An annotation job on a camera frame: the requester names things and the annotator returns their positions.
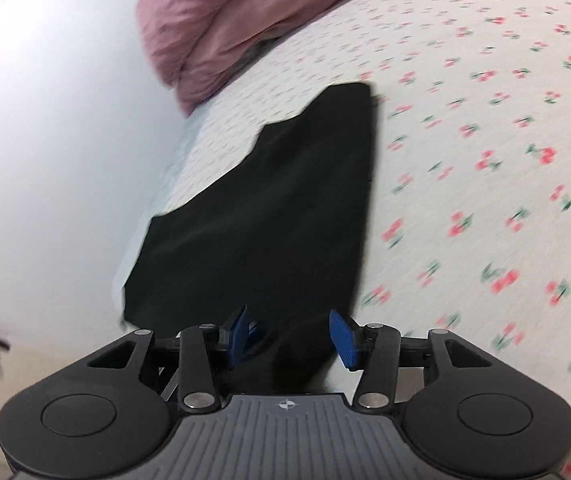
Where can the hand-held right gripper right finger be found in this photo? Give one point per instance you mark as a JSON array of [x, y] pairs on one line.
[[345, 340]]

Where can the cherry print bed sheet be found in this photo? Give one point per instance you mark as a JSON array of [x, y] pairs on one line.
[[465, 185]]

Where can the black pants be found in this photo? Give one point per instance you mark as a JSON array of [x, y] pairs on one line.
[[290, 210]]

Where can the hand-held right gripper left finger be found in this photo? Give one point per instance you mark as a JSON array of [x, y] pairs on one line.
[[239, 332]]

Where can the pink duvet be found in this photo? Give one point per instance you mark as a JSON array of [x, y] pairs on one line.
[[225, 25]]

